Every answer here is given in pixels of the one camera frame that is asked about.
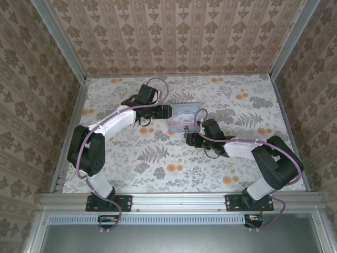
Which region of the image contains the pastel cartoon tin box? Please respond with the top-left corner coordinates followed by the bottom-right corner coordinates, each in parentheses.
top-left (167, 102), bottom-right (205, 134)

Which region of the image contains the floral patterned table cover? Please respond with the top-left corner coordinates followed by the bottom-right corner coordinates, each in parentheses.
top-left (63, 75), bottom-right (308, 193)

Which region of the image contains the small circuit board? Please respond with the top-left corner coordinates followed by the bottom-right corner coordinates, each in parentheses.
top-left (243, 214), bottom-right (264, 228)
top-left (97, 215), bottom-right (120, 229)

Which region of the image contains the grey metal panel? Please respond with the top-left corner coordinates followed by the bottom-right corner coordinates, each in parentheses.
top-left (25, 210), bottom-right (332, 253)

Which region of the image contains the aluminium cross rail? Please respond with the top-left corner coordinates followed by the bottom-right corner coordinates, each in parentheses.
top-left (38, 191), bottom-right (325, 213)

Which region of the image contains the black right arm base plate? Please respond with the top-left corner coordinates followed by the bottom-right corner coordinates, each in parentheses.
top-left (224, 193), bottom-right (275, 212)

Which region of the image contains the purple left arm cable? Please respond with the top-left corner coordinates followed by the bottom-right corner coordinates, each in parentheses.
top-left (75, 76), bottom-right (171, 232)

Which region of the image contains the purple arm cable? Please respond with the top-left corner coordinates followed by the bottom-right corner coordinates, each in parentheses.
top-left (193, 109), bottom-right (303, 232)
top-left (75, 76), bottom-right (171, 232)

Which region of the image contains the white slotted cable duct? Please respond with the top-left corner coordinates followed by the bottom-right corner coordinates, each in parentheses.
top-left (48, 214), bottom-right (264, 225)

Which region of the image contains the aluminium side rail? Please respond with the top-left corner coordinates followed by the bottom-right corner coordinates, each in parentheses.
top-left (270, 75), bottom-right (311, 191)
top-left (54, 78), bottom-right (91, 193)

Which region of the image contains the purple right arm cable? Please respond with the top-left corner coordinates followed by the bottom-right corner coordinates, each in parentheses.
top-left (193, 109), bottom-right (303, 232)

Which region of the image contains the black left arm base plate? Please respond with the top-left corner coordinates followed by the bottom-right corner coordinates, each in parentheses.
top-left (86, 193), bottom-right (133, 212)

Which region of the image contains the aluminium frame post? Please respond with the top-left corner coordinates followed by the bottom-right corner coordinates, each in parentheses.
top-left (269, 0), bottom-right (317, 80)
top-left (33, 0), bottom-right (88, 83)

